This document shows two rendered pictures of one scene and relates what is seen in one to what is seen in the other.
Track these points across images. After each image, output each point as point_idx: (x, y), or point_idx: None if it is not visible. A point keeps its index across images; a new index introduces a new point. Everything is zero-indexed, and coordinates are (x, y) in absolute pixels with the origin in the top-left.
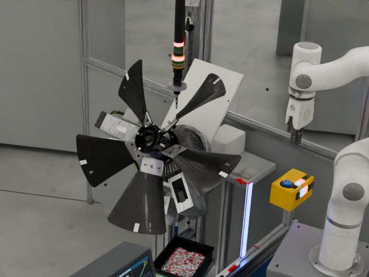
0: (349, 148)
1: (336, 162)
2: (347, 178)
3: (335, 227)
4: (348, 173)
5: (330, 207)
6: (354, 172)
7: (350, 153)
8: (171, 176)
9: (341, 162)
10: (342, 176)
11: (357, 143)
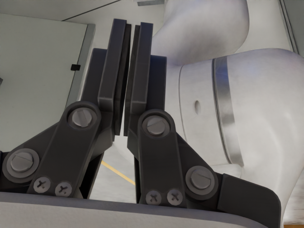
0: (262, 151)
1: (208, 104)
2: (115, 145)
3: (164, 2)
4: (125, 153)
5: (171, 14)
6: (132, 162)
7: (234, 150)
8: None
9: (188, 129)
10: (119, 138)
11: (268, 180)
